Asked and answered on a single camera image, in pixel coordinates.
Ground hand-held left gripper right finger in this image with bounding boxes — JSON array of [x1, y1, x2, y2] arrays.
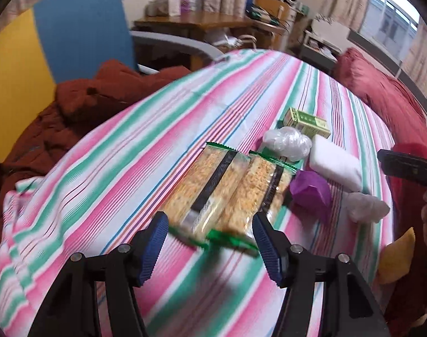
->
[[251, 211, 390, 337]]

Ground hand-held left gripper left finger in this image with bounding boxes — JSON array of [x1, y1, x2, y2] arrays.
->
[[27, 211, 170, 337]]

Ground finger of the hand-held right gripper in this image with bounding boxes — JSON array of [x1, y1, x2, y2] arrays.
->
[[378, 149, 427, 186]]

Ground green snack bar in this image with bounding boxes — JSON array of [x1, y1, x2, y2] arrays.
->
[[206, 149, 298, 257], [171, 142, 251, 250]]

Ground white bubble wrap ball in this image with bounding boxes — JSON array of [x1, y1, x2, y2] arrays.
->
[[346, 191, 390, 222]]

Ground white tissue pack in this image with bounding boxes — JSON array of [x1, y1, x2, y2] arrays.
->
[[308, 134, 363, 193]]

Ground purple packet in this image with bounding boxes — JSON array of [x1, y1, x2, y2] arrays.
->
[[290, 169, 331, 220]]

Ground mustard yellow packet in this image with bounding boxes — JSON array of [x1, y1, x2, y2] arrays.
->
[[377, 227, 416, 285]]

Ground clear plastic bag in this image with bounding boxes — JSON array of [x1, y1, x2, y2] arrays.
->
[[263, 126, 312, 160]]

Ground green cardboard box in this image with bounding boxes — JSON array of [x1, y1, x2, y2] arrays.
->
[[282, 108, 331, 139]]

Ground red comforter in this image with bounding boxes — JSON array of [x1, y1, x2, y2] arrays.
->
[[331, 47, 427, 337]]

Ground barred glass window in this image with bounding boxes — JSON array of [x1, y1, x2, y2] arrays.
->
[[359, 0, 421, 48]]

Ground white bedside cabinet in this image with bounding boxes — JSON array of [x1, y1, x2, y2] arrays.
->
[[298, 17, 351, 74]]

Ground rust brown quilt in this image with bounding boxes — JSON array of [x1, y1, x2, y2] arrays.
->
[[0, 60, 193, 250]]

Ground wooden shelf unit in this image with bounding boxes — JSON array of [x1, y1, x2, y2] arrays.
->
[[250, 0, 295, 43]]

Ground grey yellow blue chair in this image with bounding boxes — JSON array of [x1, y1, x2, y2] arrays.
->
[[0, 0, 138, 164]]

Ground wooden desk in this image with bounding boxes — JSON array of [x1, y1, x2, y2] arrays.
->
[[133, 11, 291, 57]]

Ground grey bed rail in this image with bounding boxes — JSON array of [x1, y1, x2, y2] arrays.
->
[[131, 31, 224, 75]]

